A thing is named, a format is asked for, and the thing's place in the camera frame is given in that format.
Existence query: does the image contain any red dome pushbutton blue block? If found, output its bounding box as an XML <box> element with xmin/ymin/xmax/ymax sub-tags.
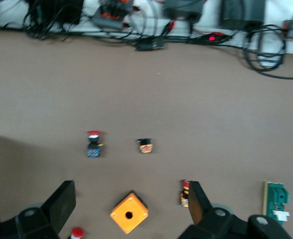
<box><xmin>68</xmin><ymin>226</ymin><xmax>85</xmax><ymax>239</ymax></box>

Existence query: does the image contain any red button orange block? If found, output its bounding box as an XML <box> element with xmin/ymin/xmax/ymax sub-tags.
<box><xmin>179</xmin><ymin>178</ymin><xmax>191</xmax><ymax>207</ymax></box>

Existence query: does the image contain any orange black contact block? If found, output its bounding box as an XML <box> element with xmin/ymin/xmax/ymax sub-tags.
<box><xmin>136</xmin><ymin>138</ymin><xmax>154</xmax><ymax>155</ymax></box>

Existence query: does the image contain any brown paper table cover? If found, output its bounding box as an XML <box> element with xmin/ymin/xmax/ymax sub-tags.
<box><xmin>0</xmin><ymin>28</ymin><xmax>293</xmax><ymax>239</ymax></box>

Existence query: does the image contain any green load switch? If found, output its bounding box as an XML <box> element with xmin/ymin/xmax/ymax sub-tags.
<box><xmin>262</xmin><ymin>181</ymin><xmax>291</xmax><ymax>226</ymax></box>

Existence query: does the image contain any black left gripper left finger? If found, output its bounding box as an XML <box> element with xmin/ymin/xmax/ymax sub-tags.
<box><xmin>0</xmin><ymin>180</ymin><xmax>77</xmax><ymax>239</ymax></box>

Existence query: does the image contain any orange button enclosure box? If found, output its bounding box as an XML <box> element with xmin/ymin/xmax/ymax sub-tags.
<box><xmin>109</xmin><ymin>190</ymin><xmax>149</xmax><ymax>235</ymax></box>

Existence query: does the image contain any black looped cable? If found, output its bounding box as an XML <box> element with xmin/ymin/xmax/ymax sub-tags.
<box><xmin>242</xmin><ymin>24</ymin><xmax>293</xmax><ymax>80</ymax></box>

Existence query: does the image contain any wide red mushroom emergency button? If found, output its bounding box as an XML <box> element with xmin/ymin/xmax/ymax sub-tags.
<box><xmin>85</xmin><ymin>129</ymin><xmax>105</xmax><ymax>159</ymax></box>

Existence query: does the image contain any black connector block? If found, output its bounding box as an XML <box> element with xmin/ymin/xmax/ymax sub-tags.
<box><xmin>136</xmin><ymin>36</ymin><xmax>166</xmax><ymax>52</ymax></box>

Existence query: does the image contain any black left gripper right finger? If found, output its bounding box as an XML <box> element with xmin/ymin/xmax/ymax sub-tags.
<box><xmin>177</xmin><ymin>181</ymin><xmax>293</xmax><ymax>239</ymax></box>

